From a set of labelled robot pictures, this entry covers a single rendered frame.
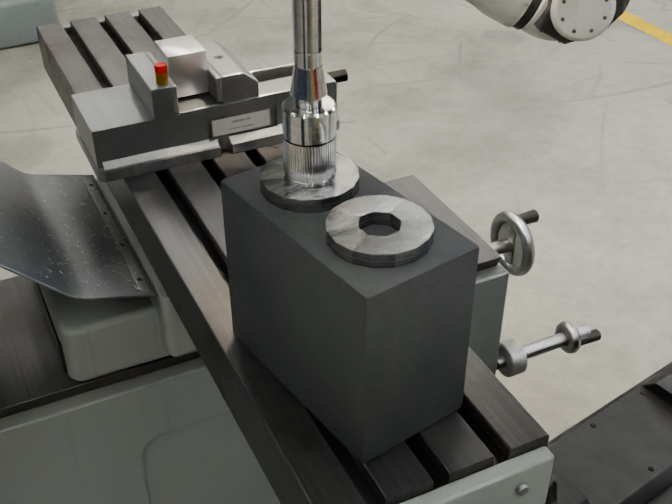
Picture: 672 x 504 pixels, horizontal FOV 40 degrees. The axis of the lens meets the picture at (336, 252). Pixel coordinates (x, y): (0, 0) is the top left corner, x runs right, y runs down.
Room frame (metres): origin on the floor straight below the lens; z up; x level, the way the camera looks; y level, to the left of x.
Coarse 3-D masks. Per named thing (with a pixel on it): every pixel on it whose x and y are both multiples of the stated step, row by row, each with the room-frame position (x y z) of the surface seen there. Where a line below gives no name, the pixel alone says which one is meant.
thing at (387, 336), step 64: (256, 192) 0.70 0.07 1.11; (320, 192) 0.68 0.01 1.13; (384, 192) 0.70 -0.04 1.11; (256, 256) 0.68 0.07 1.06; (320, 256) 0.61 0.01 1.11; (384, 256) 0.59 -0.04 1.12; (448, 256) 0.61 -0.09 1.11; (256, 320) 0.68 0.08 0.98; (320, 320) 0.60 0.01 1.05; (384, 320) 0.56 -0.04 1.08; (448, 320) 0.60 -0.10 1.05; (320, 384) 0.60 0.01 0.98; (384, 384) 0.56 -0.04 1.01; (448, 384) 0.61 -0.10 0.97; (384, 448) 0.56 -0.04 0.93
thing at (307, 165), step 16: (288, 128) 0.70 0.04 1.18; (304, 128) 0.69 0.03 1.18; (320, 128) 0.69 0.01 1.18; (288, 144) 0.70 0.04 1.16; (304, 144) 0.69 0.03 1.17; (320, 144) 0.69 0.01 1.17; (288, 160) 0.70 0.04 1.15; (304, 160) 0.69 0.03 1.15; (320, 160) 0.69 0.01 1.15; (288, 176) 0.70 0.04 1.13; (304, 176) 0.69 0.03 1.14; (320, 176) 0.69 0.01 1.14
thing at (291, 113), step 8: (328, 96) 0.73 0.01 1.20; (288, 104) 0.71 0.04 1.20; (328, 104) 0.71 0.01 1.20; (288, 112) 0.70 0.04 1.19; (296, 112) 0.70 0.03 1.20; (304, 112) 0.70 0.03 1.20; (312, 112) 0.70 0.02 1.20; (320, 112) 0.70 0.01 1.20; (328, 112) 0.70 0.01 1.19; (288, 120) 0.70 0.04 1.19; (296, 120) 0.69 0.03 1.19; (304, 120) 0.69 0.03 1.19; (312, 120) 0.69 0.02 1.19; (320, 120) 0.69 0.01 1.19; (328, 120) 0.70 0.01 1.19
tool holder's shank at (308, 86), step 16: (304, 0) 0.70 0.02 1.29; (320, 0) 0.71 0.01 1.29; (304, 16) 0.70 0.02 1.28; (320, 16) 0.71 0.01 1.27; (304, 32) 0.70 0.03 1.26; (320, 32) 0.71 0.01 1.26; (304, 48) 0.70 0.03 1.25; (320, 48) 0.71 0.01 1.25; (304, 64) 0.70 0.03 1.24; (320, 64) 0.71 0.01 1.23; (304, 80) 0.70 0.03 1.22; (320, 80) 0.70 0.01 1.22; (304, 96) 0.70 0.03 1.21; (320, 96) 0.70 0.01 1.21
